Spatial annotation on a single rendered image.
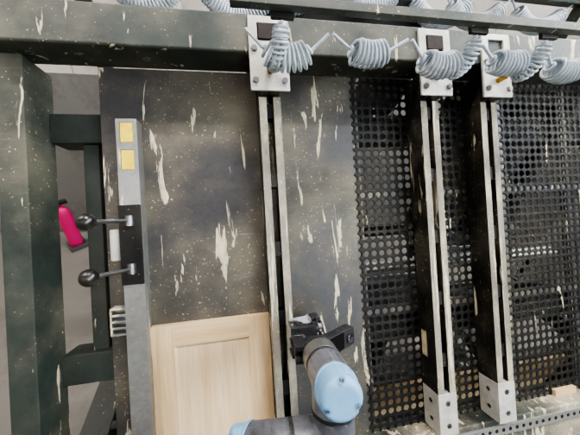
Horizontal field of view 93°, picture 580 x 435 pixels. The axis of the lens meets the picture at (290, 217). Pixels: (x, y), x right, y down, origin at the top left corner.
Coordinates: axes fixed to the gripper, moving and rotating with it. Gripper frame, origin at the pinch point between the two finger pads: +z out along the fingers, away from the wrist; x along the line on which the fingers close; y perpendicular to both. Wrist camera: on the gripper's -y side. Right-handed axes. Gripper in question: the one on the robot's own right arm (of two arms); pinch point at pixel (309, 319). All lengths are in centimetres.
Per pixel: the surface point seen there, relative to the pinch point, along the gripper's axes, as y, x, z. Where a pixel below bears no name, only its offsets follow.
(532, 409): -74, 37, 2
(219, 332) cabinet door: 25.1, 0.9, -0.3
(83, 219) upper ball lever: 50, -31, -15
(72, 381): 64, 11, 3
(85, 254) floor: 184, -4, 225
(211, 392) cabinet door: 28.0, 16.8, -0.2
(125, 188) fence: 46, -39, -3
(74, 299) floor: 165, 28, 175
